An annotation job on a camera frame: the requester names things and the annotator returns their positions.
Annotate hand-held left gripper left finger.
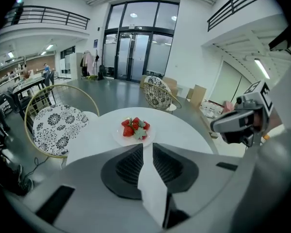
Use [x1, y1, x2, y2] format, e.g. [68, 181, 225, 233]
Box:
[4, 143, 164, 233]

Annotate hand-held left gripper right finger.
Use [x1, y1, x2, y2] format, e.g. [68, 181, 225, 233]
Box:
[152, 142, 248, 229]

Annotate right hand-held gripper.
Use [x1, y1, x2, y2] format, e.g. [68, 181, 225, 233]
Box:
[210, 80, 275, 148]

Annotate white round plate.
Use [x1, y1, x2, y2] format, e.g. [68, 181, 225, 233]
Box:
[111, 117, 157, 147]

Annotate person's right forearm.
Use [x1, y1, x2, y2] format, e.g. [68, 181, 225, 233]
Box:
[268, 105, 286, 133]

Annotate person's right hand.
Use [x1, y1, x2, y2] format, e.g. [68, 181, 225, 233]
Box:
[254, 110, 264, 131]

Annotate pack of clear bottles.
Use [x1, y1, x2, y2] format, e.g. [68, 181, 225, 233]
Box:
[200, 100, 225, 117]

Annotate cardboard boxes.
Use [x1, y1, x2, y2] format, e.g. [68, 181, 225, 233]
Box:
[186, 84, 207, 109]

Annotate round white table gold legs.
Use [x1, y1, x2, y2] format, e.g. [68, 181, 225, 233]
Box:
[65, 107, 214, 166]

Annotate person's white shirt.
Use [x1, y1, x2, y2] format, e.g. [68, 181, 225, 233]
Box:
[230, 57, 291, 233]

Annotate brown cardboard box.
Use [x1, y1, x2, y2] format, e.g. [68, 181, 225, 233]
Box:
[162, 76, 179, 96]

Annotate black balcony railing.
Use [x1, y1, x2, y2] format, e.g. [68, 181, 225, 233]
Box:
[207, 0, 270, 33]
[4, 5, 90, 31]

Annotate glass entrance door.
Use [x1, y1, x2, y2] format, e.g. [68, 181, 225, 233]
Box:
[103, 0, 180, 83]

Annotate black bag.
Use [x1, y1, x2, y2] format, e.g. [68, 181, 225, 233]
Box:
[97, 64, 106, 81]

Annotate black desk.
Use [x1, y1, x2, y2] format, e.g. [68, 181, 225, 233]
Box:
[6, 76, 55, 121]

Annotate white cabinet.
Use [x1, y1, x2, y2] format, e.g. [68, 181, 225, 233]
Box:
[59, 52, 84, 81]

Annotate clothes rack with garments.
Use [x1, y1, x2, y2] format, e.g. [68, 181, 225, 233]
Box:
[80, 50, 99, 77]

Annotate black cable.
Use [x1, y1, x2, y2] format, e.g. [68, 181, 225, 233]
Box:
[26, 156, 49, 180]

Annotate gold wire chair floral cushion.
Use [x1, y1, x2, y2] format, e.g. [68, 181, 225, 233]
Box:
[24, 84, 100, 159]
[143, 75, 182, 113]

